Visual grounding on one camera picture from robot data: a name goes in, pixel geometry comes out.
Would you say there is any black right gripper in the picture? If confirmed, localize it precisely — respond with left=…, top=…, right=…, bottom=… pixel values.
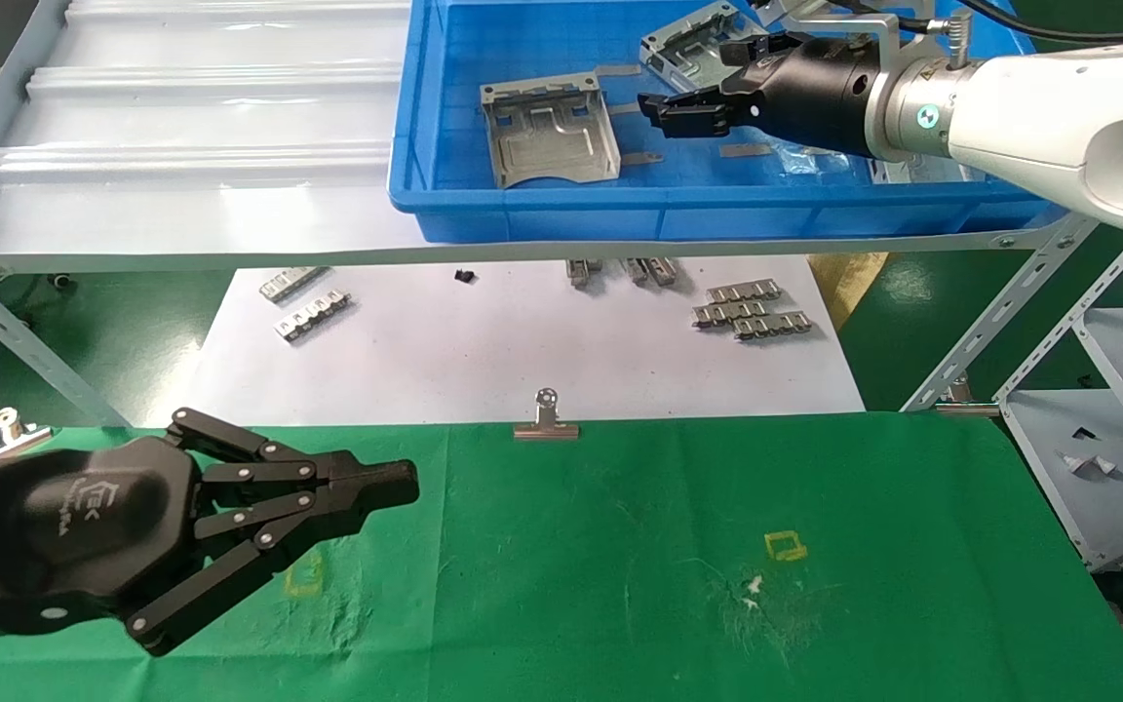
left=638, top=32, right=882, bottom=159

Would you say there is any blue plastic bin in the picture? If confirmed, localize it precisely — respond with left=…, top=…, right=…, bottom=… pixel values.
left=386, top=0, right=1104, bottom=245

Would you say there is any grey metal shelf rack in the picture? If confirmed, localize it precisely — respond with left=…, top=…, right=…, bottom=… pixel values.
left=0, top=0, right=1123, bottom=430

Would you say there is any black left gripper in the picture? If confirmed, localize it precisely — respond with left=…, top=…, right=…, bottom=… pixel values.
left=0, top=408, right=421, bottom=649

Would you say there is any green table cloth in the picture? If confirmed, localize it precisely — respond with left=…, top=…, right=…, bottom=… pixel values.
left=0, top=411, right=1123, bottom=702

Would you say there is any silver binder clip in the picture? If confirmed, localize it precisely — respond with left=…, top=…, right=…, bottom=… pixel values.
left=513, top=387, right=582, bottom=442
left=0, top=407, right=54, bottom=459
left=934, top=375, right=1001, bottom=418

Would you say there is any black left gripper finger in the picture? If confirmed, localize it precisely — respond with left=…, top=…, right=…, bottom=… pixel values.
left=123, top=487, right=421, bottom=656

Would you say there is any grey metal side rack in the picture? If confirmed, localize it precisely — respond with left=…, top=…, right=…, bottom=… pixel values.
left=995, top=234, right=1123, bottom=576

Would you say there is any silver notched metal strip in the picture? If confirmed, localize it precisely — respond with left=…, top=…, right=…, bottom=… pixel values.
left=732, top=311, right=813, bottom=342
left=274, top=291, right=353, bottom=342
left=259, top=266, right=330, bottom=303
left=691, top=300, right=772, bottom=330
left=706, top=278, right=783, bottom=305

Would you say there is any tan woven sack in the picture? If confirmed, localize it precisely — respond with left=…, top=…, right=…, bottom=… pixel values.
left=808, top=252, right=899, bottom=332

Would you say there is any silver sheet metal bracket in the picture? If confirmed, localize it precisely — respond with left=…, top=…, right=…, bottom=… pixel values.
left=639, top=2, right=767, bottom=94
left=479, top=71, right=623, bottom=189
left=869, top=156, right=987, bottom=186

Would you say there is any clear plastic film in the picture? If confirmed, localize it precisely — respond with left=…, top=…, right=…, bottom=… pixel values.
left=771, top=146, right=850, bottom=178

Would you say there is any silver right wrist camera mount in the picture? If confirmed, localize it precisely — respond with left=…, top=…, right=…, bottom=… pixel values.
left=747, top=0, right=972, bottom=69

